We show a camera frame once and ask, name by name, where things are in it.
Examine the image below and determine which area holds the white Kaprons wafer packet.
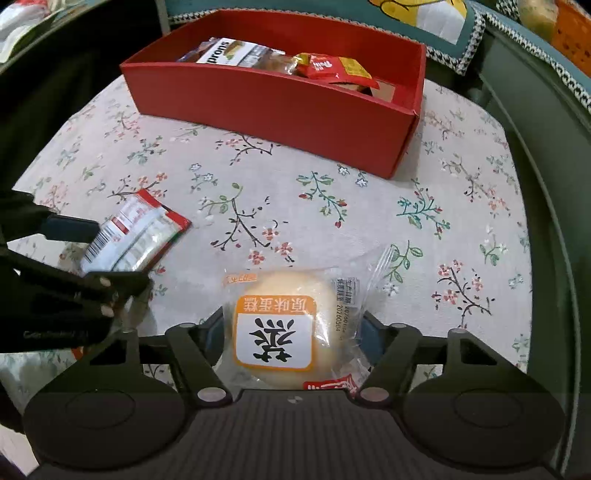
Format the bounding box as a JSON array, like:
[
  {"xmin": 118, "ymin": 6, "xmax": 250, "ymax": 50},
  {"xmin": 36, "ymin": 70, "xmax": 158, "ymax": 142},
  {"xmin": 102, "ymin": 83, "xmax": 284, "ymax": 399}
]
[{"xmin": 194, "ymin": 37, "xmax": 284, "ymax": 68}]

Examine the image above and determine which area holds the white paper on side table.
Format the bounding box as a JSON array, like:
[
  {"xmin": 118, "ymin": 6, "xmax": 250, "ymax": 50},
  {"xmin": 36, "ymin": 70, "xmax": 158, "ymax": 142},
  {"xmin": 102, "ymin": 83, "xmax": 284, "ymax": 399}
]
[{"xmin": 0, "ymin": 0, "xmax": 64, "ymax": 64}]

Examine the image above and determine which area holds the orange plastic basket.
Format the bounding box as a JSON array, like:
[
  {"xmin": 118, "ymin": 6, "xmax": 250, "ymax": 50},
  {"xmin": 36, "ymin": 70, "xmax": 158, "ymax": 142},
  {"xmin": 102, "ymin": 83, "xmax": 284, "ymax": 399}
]
[{"xmin": 551, "ymin": 1, "xmax": 591, "ymax": 76}]

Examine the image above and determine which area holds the red cardboard box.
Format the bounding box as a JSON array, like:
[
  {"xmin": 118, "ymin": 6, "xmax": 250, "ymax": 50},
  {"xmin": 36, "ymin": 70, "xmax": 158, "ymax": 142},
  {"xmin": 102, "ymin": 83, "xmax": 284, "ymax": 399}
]
[{"xmin": 121, "ymin": 9, "xmax": 426, "ymax": 179}]

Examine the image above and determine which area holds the red white packet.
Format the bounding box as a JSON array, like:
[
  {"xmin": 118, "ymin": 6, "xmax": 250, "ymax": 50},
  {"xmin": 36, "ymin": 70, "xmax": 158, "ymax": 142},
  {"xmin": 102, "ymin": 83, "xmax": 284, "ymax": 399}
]
[{"xmin": 79, "ymin": 189, "xmax": 191, "ymax": 274}]

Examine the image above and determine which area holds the red yellow snack bag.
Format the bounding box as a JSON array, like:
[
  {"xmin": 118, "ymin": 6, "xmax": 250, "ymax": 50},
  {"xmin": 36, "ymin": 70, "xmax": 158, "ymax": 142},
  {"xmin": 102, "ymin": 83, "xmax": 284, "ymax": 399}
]
[{"xmin": 294, "ymin": 53, "xmax": 380, "ymax": 89}]

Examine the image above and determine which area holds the round cake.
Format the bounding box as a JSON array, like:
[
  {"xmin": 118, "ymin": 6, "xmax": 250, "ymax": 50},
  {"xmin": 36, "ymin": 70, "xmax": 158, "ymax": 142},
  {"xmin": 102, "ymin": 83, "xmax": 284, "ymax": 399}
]
[{"xmin": 214, "ymin": 245, "xmax": 397, "ymax": 394}]

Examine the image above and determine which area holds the floral tablecloth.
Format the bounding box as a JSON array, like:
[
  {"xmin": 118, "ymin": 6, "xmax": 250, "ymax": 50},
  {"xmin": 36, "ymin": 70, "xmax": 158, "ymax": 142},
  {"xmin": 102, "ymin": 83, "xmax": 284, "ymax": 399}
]
[{"xmin": 16, "ymin": 79, "xmax": 532, "ymax": 369}]

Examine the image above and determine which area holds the teal lion sofa cover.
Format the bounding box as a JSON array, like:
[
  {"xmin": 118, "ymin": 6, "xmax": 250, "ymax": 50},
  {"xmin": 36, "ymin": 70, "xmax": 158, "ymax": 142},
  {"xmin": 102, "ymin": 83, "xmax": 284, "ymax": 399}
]
[{"xmin": 164, "ymin": 0, "xmax": 486, "ymax": 75}]

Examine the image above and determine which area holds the clear plastic bag with fruit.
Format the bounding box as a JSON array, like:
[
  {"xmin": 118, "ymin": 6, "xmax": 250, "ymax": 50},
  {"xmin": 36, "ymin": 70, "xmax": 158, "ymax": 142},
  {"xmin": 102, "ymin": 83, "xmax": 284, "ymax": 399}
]
[{"xmin": 518, "ymin": 0, "xmax": 558, "ymax": 30}]

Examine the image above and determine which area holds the clear yellow egg crisp packet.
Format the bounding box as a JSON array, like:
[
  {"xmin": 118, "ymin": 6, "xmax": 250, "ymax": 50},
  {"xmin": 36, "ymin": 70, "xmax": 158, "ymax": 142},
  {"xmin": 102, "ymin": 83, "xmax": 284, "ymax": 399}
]
[{"xmin": 178, "ymin": 46, "xmax": 297, "ymax": 75}]

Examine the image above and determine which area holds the dark side table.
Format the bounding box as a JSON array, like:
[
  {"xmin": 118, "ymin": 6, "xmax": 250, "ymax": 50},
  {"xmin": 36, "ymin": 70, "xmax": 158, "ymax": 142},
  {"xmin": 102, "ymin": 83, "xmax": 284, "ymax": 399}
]
[{"xmin": 1, "ymin": 1, "xmax": 162, "ymax": 190}]

